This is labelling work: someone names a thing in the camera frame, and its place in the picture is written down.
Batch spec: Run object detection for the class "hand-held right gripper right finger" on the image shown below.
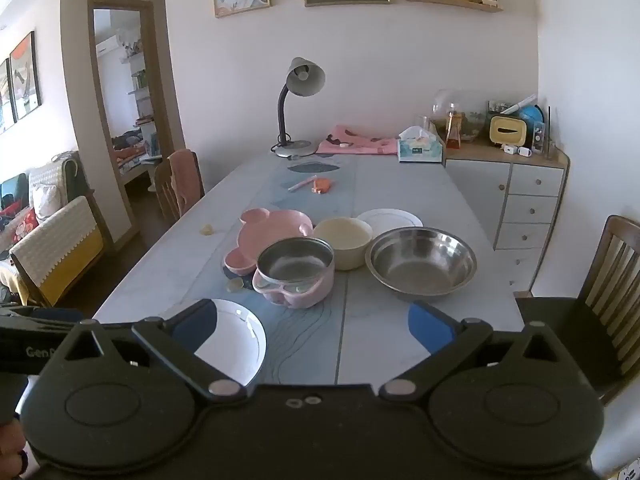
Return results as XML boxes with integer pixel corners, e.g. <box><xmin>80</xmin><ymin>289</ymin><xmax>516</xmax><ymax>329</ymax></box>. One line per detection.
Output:
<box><xmin>380</xmin><ymin>301</ymin><xmax>566</xmax><ymax>403</ymax></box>

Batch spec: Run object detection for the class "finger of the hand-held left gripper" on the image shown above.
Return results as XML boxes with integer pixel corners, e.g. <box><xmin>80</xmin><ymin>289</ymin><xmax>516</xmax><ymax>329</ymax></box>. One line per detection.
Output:
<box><xmin>0</xmin><ymin>304</ymin><xmax>85</xmax><ymax>330</ymax></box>

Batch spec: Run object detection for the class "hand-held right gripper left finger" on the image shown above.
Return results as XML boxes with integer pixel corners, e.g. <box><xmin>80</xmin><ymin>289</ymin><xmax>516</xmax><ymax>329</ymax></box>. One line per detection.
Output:
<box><xmin>62</xmin><ymin>300</ymin><xmax>251</xmax><ymax>402</ymax></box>

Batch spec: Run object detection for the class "white plate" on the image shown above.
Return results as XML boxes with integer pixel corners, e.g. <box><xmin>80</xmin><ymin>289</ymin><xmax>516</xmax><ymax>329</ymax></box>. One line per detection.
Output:
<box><xmin>356</xmin><ymin>208</ymin><xmax>424</xmax><ymax>236</ymax></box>
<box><xmin>192</xmin><ymin>299</ymin><xmax>267</xmax><ymax>386</ymax></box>

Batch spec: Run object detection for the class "large steel bowl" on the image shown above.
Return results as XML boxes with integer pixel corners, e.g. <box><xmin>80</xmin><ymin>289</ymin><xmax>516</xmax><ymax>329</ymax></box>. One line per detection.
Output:
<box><xmin>364</xmin><ymin>227</ymin><xmax>478</xmax><ymax>303</ymax></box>

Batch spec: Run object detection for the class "pink steel-lined handled bowl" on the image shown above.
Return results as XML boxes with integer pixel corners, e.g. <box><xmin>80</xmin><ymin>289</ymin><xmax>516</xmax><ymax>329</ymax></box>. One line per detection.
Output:
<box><xmin>251</xmin><ymin>236</ymin><xmax>335</xmax><ymax>309</ymax></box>

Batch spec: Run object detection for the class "cream bowl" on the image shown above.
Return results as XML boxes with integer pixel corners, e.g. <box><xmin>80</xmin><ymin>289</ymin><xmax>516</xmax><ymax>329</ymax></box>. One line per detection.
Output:
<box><xmin>312</xmin><ymin>217</ymin><xmax>374</xmax><ymax>272</ymax></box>

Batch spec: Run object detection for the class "pink mouse-shaped plate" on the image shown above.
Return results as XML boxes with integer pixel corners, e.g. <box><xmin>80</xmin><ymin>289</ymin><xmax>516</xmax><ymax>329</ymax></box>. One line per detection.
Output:
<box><xmin>223</xmin><ymin>208</ymin><xmax>314</xmax><ymax>277</ymax></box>

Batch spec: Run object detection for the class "person's left hand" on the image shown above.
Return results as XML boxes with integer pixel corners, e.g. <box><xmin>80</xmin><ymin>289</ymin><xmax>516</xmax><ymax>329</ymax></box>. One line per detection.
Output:
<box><xmin>0</xmin><ymin>420</ymin><xmax>28</xmax><ymax>478</ymax></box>

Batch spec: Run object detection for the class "sofa with cream cover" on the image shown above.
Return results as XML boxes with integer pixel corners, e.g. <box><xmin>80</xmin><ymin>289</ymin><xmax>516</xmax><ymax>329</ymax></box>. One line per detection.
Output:
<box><xmin>0</xmin><ymin>150</ymin><xmax>108</xmax><ymax>308</ymax></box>

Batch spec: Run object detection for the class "blue patterned table runner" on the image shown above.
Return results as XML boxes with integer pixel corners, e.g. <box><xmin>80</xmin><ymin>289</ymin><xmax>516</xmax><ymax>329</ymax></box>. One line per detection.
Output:
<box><xmin>172</xmin><ymin>152</ymin><xmax>358</xmax><ymax>386</ymax></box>

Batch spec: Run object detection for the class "wooden chair with black seat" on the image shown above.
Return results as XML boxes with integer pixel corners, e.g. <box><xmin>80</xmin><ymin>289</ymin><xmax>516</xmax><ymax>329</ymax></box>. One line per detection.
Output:
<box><xmin>515</xmin><ymin>215</ymin><xmax>640</xmax><ymax>406</ymax></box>

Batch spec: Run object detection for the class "pink chair cloth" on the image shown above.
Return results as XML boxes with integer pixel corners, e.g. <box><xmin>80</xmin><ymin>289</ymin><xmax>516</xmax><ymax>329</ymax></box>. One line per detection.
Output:
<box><xmin>167</xmin><ymin>149</ymin><xmax>206</xmax><ymax>216</ymax></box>

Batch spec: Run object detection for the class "white drawer cabinet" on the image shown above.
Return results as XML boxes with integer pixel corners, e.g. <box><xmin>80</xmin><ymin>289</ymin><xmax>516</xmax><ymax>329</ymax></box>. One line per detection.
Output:
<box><xmin>442</xmin><ymin>140</ymin><xmax>571</xmax><ymax>296</ymax></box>

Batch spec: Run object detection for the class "tissue box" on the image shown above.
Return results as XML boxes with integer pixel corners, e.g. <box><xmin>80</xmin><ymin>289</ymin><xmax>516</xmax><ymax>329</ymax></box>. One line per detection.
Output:
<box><xmin>397</xmin><ymin>126</ymin><xmax>445</xmax><ymax>164</ymax></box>

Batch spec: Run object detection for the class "pink printed cloth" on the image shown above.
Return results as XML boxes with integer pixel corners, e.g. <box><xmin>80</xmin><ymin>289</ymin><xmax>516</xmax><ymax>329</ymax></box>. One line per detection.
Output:
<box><xmin>316</xmin><ymin>125</ymin><xmax>401</xmax><ymax>157</ymax></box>

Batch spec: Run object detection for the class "orange bottle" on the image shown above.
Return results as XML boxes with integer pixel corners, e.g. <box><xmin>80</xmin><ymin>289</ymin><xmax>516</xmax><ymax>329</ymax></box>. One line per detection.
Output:
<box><xmin>445</xmin><ymin>104</ymin><xmax>463</xmax><ymax>150</ymax></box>

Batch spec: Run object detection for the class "wooden framed floor mirror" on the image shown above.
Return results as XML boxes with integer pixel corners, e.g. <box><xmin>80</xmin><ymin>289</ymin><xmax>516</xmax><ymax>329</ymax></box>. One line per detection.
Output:
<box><xmin>87</xmin><ymin>0</ymin><xmax>166</xmax><ymax>241</ymax></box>

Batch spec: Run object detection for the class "yellow tissue holder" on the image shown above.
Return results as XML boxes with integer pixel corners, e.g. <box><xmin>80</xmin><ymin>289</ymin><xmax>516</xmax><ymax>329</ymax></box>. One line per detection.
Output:
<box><xmin>489</xmin><ymin>115</ymin><xmax>526</xmax><ymax>147</ymax></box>

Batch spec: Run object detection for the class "glass fishbowl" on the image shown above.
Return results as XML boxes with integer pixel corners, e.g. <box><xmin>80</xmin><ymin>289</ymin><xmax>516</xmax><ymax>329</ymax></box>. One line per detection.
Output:
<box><xmin>432</xmin><ymin>89</ymin><xmax>488</xmax><ymax>143</ymax></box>

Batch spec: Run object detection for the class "blue globe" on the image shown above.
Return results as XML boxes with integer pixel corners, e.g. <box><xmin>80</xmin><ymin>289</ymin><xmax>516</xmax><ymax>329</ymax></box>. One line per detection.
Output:
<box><xmin>520</xmin><ymin>105</ymin><xmax>546</xmax><ymax>136</ymax></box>

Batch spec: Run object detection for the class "framed orange abstract picture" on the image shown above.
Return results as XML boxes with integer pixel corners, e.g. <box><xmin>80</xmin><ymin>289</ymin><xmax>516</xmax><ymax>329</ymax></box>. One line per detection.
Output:
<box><xmin>10</xmin><ymin>31</ymin><xmax>42</xmax><ymax>123</ymax></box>

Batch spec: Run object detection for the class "white tube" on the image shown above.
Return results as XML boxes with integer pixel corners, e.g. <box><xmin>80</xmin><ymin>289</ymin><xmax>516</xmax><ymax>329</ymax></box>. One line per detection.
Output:
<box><xmin>500</xmin><ymin>94</ymin><xmax>538</xmax><ymax>115</ymax></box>

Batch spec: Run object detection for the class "grey desk lamp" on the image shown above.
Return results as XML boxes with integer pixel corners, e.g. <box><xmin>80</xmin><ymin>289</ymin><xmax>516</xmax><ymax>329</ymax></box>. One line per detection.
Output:
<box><xmin>271</xmin><ymin>57</ymin><xmax>326</xmax><ymax>159</ymax></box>

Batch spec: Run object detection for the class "wooden wall shelf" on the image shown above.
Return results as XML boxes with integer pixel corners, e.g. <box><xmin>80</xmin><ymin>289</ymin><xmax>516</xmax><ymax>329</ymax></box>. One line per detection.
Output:
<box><xmin>405</xmin><ymin>0</ymin><xmax>503</xmax><ymax>13</ymax></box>

